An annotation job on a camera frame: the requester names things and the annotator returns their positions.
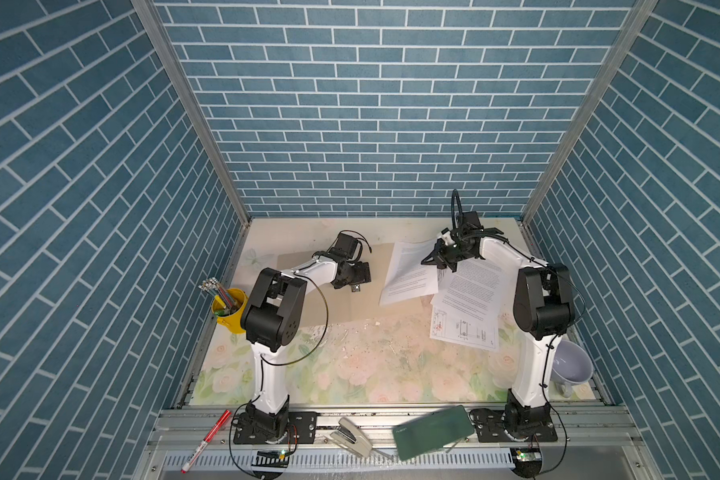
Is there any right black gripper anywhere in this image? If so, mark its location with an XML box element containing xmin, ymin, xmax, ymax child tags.
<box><xmin>420</xmin><ymin>239</ymin><xmax>473</xmax><ymax>273</ymax></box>

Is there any beige cardboard folder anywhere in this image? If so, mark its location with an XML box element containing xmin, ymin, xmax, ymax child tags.
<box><xmin>276</xmin><ymin>243</ymin><xmax>423</xmax><ymax>328</ymax></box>

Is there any printed text paper sheet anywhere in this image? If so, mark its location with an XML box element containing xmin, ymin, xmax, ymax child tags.
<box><xmin>380</xmin><ymin>241</ymin><xmax>439</xmax><ymax>306</ymax></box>

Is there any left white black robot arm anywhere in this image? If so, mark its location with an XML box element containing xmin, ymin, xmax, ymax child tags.
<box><xmin>240</xmin><ymin>230</ymin><xmax>372</xmax><ymax>430</ymax></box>

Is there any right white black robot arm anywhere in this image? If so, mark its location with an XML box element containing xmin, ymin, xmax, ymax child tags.
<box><xmin>421</xmin><ymin>206</ymin><xmax>576</xmax><ymax>438</ymax></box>

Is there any diagram paper sheet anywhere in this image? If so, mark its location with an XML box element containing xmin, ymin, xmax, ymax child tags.
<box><xmin>430</xmin><ymin>307</ymin><xmax>499</xmax><ymax>351</ymax></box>

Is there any coloured pens bundle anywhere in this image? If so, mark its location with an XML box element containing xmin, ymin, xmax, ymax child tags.
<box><xmin>199</xmin><ymin>277</ymin><xmax>241</xmax><ymax>316</ymax></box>

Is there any yellow pen cup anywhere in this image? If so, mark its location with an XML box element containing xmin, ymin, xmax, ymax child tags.
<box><xmin>211</xmin><ymin>288</ymin><xmax>248</xmax><ymax>334</ymax></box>

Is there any grey stapler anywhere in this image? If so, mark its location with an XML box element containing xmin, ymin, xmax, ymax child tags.
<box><xmin>329</xmin><ymin>417</ymin><xmax>373</xmax><ymax>458</ymax></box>

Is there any lilac ceramic cup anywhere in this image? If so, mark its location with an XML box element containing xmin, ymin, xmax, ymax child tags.
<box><xmin>551</xmin><ymin>339</ymin><xmax>594</xmax><ymax>398</ymax></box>

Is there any red marker pen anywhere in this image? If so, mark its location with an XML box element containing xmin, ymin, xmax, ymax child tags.
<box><xmin>180</xmin><ymin>410</ymin><xmax>232</xmax><ymax>474</ymax></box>

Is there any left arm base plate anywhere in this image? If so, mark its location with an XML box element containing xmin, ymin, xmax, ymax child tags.
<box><xmin>232</xmin><ymin>411</ymin><xmax>318</xmax><ymax>445</ymax></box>

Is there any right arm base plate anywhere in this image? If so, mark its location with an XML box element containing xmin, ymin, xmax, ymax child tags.
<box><xmin>469</xmin><ymin>407</ymin><xmax>558</xmax><ymax>443</ymax></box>

